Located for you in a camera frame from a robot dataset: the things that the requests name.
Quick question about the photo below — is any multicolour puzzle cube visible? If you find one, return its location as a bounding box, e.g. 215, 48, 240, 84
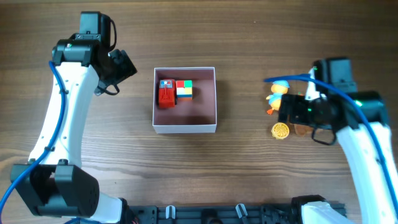
176, 80, 193, 100

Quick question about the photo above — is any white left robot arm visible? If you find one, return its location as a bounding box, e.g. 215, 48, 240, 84
10, 39, 139, 223

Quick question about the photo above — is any yellow round wheel toy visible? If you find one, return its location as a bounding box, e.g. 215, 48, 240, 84
271, 123, 290, 139

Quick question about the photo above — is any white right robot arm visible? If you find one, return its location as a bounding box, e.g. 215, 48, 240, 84
279, 91, 397, 223

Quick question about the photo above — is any orange duck toy blue hat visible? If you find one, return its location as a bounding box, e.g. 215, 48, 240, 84
266, 80, 290, 114

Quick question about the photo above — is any brown plush toy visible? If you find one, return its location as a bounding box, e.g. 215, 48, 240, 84
294, 124, 314, 137

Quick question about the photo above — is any white pink-lined open box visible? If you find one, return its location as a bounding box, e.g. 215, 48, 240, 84
152, 67, 217, 134

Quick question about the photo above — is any red toy fire truck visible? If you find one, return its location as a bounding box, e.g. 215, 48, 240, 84
158, 79, 177, 109

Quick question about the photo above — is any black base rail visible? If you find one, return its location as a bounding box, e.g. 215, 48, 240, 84
124, 202, 348, 224

